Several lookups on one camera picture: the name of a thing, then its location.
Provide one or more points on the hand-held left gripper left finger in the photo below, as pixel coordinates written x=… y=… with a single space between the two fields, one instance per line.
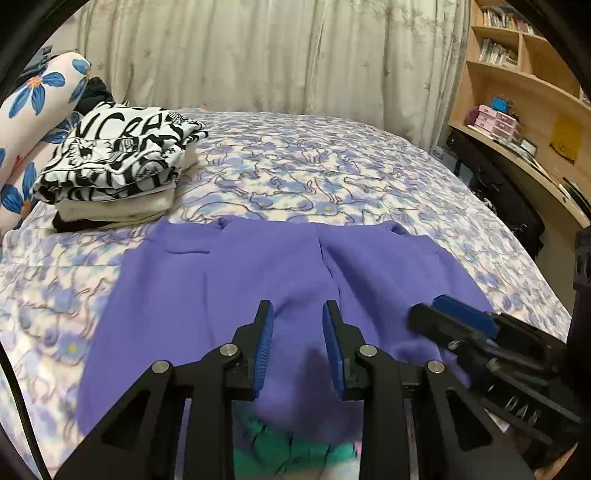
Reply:
x=265 y=341

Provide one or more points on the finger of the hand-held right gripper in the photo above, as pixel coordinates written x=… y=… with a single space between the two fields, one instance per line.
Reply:
x=461 y=311
x=429 y=323

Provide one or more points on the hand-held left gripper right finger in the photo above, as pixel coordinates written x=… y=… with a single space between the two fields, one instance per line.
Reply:
x=331 y=346

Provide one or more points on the purple garment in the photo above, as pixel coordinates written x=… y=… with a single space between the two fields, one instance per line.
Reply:
x=207 y=277

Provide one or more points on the green cloth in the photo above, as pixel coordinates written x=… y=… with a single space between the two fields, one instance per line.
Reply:
x=286 y=447

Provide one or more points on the black bag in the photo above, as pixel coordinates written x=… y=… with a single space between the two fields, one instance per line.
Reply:
x=498 y=194

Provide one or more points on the floral purple bed sheet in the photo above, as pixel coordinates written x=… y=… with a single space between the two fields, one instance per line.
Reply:
x=346 y=175

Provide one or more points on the stack of pink boxes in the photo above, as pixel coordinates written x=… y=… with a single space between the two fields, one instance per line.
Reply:
x=496 y=122

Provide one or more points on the beige folded cloth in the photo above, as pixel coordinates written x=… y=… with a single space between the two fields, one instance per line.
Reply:
x=124 y=205

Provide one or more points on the yellow paper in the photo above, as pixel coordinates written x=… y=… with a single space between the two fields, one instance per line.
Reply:
x=567 y=138

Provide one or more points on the blue box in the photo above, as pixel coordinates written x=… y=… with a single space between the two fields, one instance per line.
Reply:
x=501 y=104

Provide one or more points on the black folded cloth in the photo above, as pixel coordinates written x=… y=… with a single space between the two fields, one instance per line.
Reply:
x=78 y=224

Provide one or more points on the wooden bookshelf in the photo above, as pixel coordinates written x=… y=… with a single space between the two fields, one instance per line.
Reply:
x=535 y=83

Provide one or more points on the black and white printed cloth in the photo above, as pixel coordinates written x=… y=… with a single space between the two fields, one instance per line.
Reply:
x=115 y=147

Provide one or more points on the row of books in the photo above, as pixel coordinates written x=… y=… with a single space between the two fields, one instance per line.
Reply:
x=505 y=18
x=498 y=51

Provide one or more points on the cream curtain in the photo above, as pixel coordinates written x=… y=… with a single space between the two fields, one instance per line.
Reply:
x=277 y=55

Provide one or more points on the blue flower pillow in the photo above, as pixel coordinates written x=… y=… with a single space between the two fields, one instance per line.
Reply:
x=16 y=196
x=41 y=92

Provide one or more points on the small picture frame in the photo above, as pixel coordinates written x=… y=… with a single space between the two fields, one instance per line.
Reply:
x=528 y=147

